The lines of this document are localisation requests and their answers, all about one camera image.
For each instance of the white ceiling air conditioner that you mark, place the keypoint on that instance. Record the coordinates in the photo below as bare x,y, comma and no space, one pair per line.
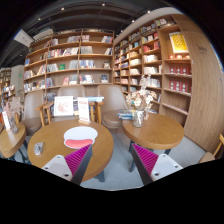
23,38

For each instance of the wooden bookshelf right wall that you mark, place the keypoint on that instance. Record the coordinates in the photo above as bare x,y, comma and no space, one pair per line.
147,49

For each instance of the round wooden table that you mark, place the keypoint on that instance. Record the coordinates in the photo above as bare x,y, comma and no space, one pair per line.
10,143
158,132
52,137

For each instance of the wooden bookshelf back wall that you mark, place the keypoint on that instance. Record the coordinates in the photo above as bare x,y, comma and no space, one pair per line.
81,56

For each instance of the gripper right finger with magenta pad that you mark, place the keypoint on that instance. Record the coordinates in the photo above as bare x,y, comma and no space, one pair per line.
151,166

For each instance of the white and red mouse pad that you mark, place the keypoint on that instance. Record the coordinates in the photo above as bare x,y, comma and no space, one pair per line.
79,137

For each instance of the round wooden left table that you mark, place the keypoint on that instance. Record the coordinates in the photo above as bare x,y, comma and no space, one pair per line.
10,143

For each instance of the dried flowers on left table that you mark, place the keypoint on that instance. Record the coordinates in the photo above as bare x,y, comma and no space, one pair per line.
11,114

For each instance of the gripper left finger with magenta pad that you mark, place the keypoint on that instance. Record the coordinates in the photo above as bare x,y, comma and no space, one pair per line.
71,167

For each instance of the stack of books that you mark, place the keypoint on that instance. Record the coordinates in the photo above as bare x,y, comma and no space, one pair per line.
125,114

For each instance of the yellow framed poster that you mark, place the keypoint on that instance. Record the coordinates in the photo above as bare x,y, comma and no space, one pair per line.
178,42

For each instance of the wooden bookshelf wall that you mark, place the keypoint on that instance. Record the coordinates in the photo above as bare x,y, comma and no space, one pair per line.
81,56
147,49

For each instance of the framed white picture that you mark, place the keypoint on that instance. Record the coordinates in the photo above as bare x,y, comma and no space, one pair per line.
63,106

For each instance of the round wooden right table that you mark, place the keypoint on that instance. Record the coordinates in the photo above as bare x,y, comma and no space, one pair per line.
158,132

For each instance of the wooden armchair frame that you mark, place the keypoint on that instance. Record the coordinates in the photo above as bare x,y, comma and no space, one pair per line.
45,114

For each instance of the white standing sign card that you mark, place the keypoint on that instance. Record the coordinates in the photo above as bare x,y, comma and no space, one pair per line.
83,108

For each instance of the beige upholstered chair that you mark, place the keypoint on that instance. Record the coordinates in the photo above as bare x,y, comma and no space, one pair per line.
74,91
113,101
32,118

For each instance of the beige upholstered chair centre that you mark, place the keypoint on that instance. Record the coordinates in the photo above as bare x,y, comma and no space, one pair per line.
74,91

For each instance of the beige upholstered chair right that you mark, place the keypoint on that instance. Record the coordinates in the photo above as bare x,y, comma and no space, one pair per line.
113,101

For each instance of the glass vase with dried flowers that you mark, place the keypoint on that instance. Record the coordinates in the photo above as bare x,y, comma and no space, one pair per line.
141,101

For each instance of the beige upholstered chair left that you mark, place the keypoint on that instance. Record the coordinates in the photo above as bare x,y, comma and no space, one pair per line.
32,118

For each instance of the round wooden centre table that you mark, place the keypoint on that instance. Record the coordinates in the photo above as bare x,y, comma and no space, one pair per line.
52,137

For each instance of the wooden chair far right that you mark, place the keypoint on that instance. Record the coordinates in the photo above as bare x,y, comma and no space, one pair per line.
208,156

